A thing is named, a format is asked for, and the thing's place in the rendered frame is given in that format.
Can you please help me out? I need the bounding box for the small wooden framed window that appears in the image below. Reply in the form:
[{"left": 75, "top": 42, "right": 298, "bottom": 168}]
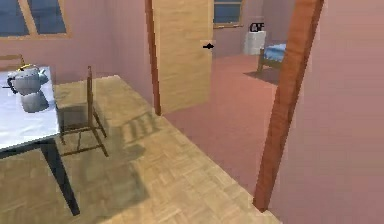
[{"left": 213, "top": 0, "right": 244, "bottom": 29}]

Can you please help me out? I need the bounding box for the black object on chest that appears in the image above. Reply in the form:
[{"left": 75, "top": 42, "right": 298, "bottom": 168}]
[{"left": 249, "top": 22, "right": 265, "bottom": 33}]

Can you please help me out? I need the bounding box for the wooden chair back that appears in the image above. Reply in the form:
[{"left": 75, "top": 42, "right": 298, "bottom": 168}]
[{"left": 0, "top": 54, "right": 26, "bottom": 72}]

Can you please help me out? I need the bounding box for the wooden chair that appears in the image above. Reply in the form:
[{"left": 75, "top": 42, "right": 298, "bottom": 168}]
[
  {"left": 55, "top": 65, "right": 110, "bottom": 158},
  {"left": 0, "top": 54, "right": 26, "bottom": 72}
]

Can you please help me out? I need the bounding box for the white chest of drawers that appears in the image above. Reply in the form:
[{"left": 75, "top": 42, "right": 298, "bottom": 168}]
[{"left": 243, "top": 30, "right": 267, "bottom": 56}]

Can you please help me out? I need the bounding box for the white table with black legs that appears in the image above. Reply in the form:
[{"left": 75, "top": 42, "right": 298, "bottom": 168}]
[{"left": 0, "top": 65, "right": 81, "bottom": 217}]

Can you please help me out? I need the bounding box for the light wooden room door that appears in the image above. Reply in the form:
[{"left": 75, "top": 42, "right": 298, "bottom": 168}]
[{"left": 151, "top": 0, "right": 215, "bottom": 115}]

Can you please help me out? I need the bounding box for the grey kettle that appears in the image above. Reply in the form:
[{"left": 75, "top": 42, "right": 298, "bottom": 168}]
[{"left": 6, "top": 64, "right": 50, "bottom": 97}]

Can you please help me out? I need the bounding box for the bed with blue cover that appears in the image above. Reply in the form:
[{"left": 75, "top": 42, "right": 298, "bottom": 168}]
[{"left": 256, "top": 43, "right": 288, "bottom": 73}]

